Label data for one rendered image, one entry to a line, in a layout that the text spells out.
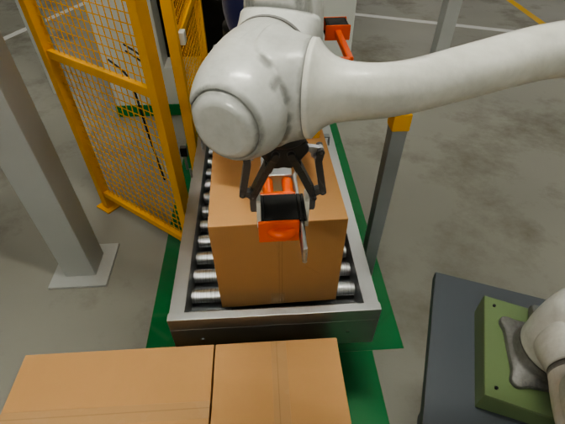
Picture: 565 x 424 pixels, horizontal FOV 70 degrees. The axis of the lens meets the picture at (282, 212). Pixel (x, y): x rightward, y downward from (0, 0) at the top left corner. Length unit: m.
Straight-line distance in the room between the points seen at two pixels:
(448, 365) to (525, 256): 1.57
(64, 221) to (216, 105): 1.82
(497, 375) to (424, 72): 0.85
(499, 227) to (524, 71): 2.30
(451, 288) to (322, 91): 1.01
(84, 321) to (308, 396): 1.32
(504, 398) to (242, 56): 0.95
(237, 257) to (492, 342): 0.72
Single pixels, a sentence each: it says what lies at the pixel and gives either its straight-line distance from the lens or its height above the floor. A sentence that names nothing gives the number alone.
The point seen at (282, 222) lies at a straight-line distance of 0.71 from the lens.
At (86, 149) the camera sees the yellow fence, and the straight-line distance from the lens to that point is 2.53.
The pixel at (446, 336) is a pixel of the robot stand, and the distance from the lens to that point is 1.23.
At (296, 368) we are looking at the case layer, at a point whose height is 0.54.
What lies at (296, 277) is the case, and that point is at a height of 0.69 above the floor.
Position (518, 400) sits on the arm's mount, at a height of 0.82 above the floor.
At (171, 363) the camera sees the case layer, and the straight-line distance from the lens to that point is 1.39.
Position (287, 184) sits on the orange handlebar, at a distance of 0.81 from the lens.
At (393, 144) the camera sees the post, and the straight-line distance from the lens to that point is 1.63.
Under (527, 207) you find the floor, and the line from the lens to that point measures 3.02.
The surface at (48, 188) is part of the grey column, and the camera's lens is 2.02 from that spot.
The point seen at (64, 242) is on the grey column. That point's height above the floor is 0.28.
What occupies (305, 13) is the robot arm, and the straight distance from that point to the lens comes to 0.53.
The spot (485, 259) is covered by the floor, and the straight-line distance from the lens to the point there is 2.55.
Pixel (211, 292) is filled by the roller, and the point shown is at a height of 0.55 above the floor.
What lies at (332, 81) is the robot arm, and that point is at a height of 1.58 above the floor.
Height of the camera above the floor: 1.75
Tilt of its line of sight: 43 degrees down
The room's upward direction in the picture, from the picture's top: straight up
